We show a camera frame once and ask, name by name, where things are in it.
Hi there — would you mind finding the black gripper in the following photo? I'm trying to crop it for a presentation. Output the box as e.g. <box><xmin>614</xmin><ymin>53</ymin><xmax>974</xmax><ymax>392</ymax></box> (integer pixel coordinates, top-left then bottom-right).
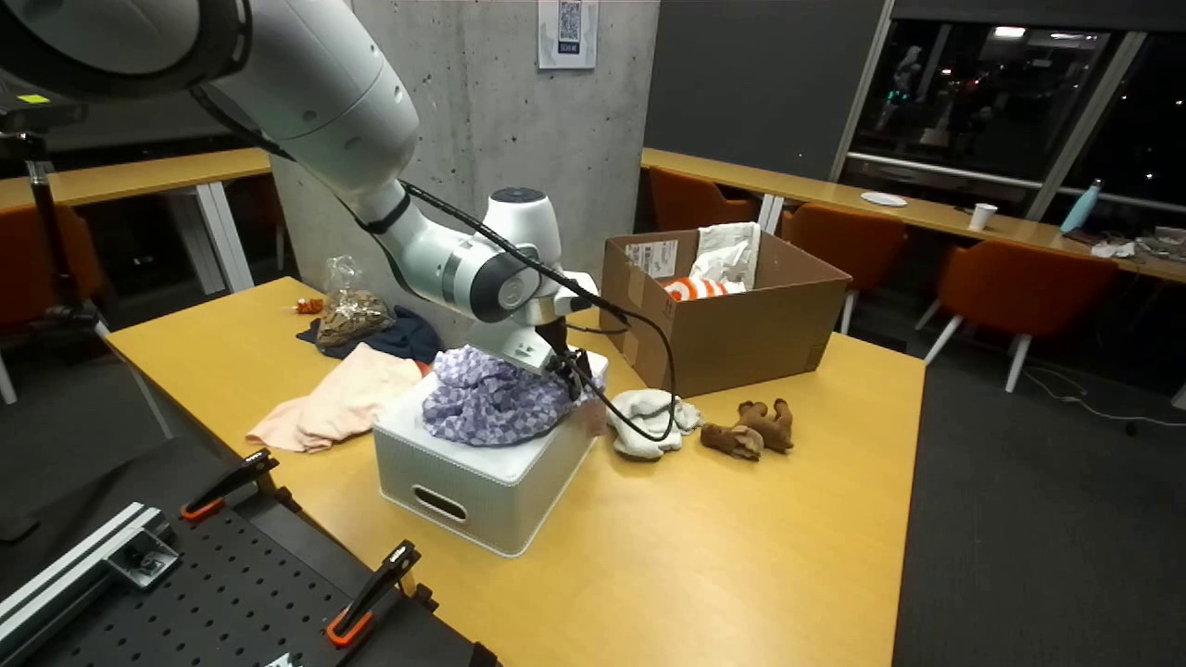
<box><xmin>530</xmin><ymin>311</ymin><xmax>603</xmax><ymax>400</ymax></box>

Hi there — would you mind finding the checked blue shirt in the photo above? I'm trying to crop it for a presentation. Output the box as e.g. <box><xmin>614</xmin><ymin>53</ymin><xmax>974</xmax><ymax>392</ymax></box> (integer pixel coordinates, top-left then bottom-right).
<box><xmin>418</xmin><ymin>346</ymin><xmax>579</xmax><ymax>453</ymax></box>

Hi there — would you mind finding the white crumpled cloth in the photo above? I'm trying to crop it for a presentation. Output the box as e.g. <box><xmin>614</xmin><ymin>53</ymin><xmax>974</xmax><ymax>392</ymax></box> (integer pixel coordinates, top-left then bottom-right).
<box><xmin>603</xmin><ymin>386</ymin><xmax>703</xmax><ymax>463</ymax></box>

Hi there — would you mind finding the white plastic box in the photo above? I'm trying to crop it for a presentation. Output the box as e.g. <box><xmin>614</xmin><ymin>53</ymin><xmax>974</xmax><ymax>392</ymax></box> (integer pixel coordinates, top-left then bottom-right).
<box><xmin>370</xmin><ymin>347</ymin><xmax>611</xmax><ymax>563</ymax></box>

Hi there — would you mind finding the orange white striped item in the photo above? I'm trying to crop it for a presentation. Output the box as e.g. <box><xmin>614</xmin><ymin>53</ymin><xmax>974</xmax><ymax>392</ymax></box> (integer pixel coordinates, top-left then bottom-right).
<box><xmin>659</xmin><ymin>271</ymin><xmax>726</xmax><ymax>306</ymax></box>

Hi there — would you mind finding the brown cardboard box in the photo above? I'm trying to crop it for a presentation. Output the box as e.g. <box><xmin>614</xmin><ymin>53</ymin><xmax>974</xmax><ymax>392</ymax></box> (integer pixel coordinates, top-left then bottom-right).
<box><xmin>597</xmin><ymin>222</ymin><xmax>857</xmax><ymax>400</ymax></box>

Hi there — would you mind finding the dark blue cloth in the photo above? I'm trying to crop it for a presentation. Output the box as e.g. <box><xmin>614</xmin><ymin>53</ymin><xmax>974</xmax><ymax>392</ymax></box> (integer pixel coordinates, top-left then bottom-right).
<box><xmin>294</xmin><ymin>306</ymin><xmax>444</xmax><ymax>367</ymax></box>

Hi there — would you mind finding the white plastic bag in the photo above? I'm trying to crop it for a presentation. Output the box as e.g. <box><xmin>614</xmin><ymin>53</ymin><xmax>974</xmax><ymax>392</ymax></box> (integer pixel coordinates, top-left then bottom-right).
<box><xmin>682</xmin><ymin>219</ymin><xmax>766</xmax><ymax>300</ymax></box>

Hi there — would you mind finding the brown plush toy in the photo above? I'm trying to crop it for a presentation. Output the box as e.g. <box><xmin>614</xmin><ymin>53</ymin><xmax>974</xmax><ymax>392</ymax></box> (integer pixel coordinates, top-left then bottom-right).
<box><xmin>697</xmin><ymin>392</ymin><xmax>796</xmax><ymax>468</ymax></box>

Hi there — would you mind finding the orange chair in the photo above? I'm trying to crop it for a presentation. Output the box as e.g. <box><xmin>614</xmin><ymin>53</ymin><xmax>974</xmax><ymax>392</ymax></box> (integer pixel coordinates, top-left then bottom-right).
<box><xmin>779</xmin><ymin>201</ymin><xmax>917</xmax><ymax>339</ymax></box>
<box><xmin>645</xmin><ymin>163</ymin><xmax>759</xmax><ymax>232</ymax></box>
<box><xmin>920</xmin><ymin>236</ymin><xmax>1126</xmax><ymax>400</ymax></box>
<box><xmin>0</xmin><ymin>201</ymin><xmax>107</xmax><ymax>339</ymax></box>

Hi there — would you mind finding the clear bag with brown contents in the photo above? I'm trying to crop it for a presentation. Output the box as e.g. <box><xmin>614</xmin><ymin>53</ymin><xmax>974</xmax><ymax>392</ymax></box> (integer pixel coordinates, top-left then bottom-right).
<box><xmin>309</xmin><ymin>251</ymin><xmax>397</xmax><ymax>353</ymax></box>

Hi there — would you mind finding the pink cloth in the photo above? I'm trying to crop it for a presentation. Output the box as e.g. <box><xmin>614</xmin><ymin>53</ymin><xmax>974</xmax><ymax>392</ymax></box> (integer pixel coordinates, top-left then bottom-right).
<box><xmin>243</xmin><ymin>341</ymin><xmax>429</xmax><ymax>457</ymax></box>

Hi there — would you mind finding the black clamp with orange tips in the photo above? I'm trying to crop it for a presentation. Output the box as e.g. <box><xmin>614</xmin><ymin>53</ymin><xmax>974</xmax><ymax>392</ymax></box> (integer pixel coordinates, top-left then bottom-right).
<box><xmin>176</xmin><ymin>445</ymin><xmax>281</xmax><ymax>525</ymax></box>
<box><xmin>322</xmin><ymin>537</ymin><xmax>425</xmax><ymax>654</ymax></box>

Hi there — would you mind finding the long wooden counter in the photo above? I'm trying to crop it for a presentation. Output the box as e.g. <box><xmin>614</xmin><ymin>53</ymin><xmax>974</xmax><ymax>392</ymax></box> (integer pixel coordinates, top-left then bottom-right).
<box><xmin>642</xmin><ymin>146</ymin><xmax>1186</xmax><ymax>289</ymax></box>

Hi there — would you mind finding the black perforated base board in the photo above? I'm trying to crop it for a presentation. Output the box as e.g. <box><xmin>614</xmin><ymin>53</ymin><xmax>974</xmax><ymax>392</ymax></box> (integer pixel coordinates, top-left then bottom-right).
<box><xmin>0</xmin><ymin>429</ymin><xmax>505</xmax><ymax>667</ymax></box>

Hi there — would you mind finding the wooden table with white legs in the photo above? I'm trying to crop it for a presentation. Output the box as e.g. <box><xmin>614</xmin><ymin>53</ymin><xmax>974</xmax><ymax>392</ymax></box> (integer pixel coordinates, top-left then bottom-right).
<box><xmin>0</xmin><ymin>147</ymin><xmax>276</xmax><ymax>297</ymax></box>

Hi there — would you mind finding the teal water bottle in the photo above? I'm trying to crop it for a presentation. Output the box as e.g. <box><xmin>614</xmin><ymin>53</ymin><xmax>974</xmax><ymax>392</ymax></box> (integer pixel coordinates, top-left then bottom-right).
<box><xmin>1057</xmin><ymin>179</ymin><xmax>1105</xmax><ymax>241</ymax></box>

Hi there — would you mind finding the desk clutter pile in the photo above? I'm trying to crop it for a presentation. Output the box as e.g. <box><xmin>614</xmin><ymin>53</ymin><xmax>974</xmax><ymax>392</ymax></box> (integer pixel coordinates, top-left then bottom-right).
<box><xmin>1088</xmin><ymin>226</ymin><xmax>1186</xmax><ymax>267</ymax></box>

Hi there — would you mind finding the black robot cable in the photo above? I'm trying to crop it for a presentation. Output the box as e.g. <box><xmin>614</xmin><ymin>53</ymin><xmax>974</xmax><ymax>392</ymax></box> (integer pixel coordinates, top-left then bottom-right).
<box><xmin>401</xmin><ymin>180</ymin><xmax>682</xmax><ymax>450</ymax></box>

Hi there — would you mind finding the white wall poster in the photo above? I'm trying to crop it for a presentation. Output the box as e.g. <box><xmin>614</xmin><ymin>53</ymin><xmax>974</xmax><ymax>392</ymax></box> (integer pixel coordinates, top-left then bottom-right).
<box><xmin>533</xmin><ymin>0</ymin><xmax>601</xmax><ymax>74</ymax></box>

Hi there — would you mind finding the white window frame post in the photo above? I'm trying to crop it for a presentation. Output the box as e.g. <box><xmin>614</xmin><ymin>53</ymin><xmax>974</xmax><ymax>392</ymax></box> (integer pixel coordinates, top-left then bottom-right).
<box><xmin>827</xmin><ymin>0</ymin><xmax>901</xmax><ymax>180</ymax></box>
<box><xmin>1023</xmin><ymin>30</ymin><xmax>1148</xmax><ymax>222</ymax></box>

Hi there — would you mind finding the aluminium profile rail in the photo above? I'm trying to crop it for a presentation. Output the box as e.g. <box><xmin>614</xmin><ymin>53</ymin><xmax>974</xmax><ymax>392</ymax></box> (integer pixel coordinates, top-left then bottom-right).
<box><xmin>0</xmin><ymin>495</ymin><xmax>183</xmax><ymax>640</ymax></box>

